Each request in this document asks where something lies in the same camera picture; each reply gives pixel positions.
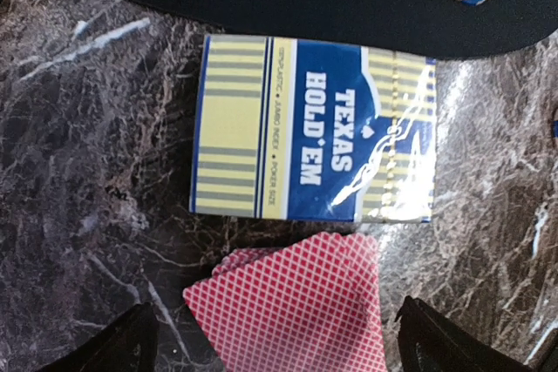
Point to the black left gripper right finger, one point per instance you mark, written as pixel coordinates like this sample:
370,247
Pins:
427,341

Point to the gold card box base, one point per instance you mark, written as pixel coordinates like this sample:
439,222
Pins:
293,129

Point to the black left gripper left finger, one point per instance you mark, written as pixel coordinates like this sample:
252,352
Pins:
130,343

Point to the red playing card deck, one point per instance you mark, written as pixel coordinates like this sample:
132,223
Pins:
313,306

